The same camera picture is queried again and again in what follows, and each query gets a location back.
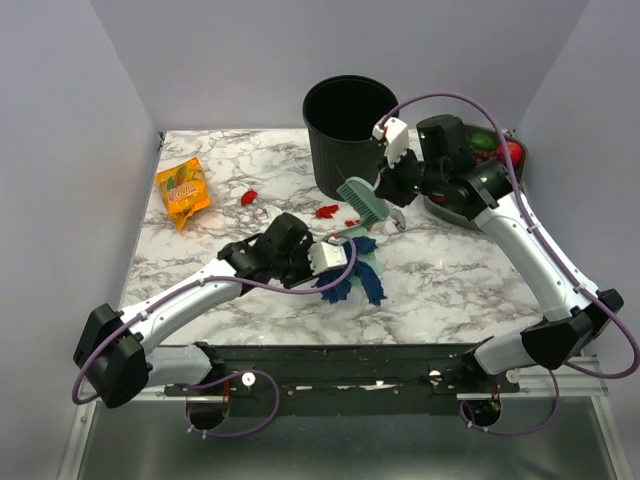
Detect orange snack bag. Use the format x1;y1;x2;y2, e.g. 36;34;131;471
155;158;211;231

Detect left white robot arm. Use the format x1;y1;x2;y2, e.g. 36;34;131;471
73;213;313;408

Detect green lime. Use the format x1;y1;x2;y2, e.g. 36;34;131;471
468;132;496;151

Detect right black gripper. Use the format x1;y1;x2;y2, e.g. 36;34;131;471
374;144;445;208

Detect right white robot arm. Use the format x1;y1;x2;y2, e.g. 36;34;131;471
372;114;624;392

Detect dark grey fruit tray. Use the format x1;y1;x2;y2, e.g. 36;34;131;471
417;114;528;231

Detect green plastic dustpan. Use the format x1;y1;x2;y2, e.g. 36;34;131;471
327;224;381;279

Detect green hand brush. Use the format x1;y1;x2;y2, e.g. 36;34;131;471
337;177;389;228

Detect aluminium rail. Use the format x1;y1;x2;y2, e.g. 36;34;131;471
440;365;609;401

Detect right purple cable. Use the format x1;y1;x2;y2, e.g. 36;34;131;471
377;92;640;437

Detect black plastic trash bin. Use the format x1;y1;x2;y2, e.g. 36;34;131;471
302;75;398;200

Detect dark blue cloth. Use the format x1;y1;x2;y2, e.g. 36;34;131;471
313;236;386;306

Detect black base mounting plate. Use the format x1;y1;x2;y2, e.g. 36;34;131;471
162;338;521;419

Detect red apple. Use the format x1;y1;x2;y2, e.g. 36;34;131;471
507;141;524;166

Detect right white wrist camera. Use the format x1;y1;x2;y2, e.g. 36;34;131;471
372;117;409;169

